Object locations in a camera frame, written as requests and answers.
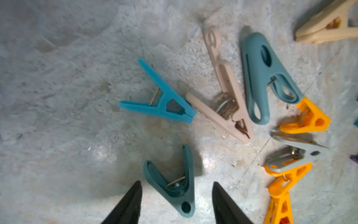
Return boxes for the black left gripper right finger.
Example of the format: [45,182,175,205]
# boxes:
[212,182,253,224]

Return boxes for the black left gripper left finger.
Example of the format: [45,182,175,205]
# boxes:
[102,181,142,224]

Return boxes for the dark teal clothespin lower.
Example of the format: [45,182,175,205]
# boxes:
[143,144,195,218]

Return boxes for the dark teal clothespin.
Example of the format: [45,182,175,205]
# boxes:
[143,144,195,218]
[241,32,303,125]

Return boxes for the orange clothespin lower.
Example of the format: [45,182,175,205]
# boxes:
[264,192,294,224]

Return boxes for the orange clothespin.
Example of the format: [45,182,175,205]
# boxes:
[264,162,312,198]
[264,192,294,224]
[279,97,331,134]

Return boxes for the orange clothespin middle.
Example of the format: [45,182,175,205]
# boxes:
[264,162,312,198]

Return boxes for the red clothespin lower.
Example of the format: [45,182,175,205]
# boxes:
[280,217,291,224]

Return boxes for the grey clothespin centre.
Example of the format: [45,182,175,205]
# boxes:
[266,134,331,173]

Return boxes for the beige pink clothespin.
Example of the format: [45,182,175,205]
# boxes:
[186,26,254,144]

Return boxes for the cyan clothespin left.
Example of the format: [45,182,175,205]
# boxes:
[118,58,197,124]

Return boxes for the orange clothespin upper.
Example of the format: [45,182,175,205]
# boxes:
[279,97,331,134]

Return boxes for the purple clothespin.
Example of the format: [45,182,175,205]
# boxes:
[350,155,358,164]

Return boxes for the dark teal clothespin upper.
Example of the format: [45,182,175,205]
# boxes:
[241,32,303,125]

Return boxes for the tan clothespin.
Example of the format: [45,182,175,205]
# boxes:
[295,0,358,44]

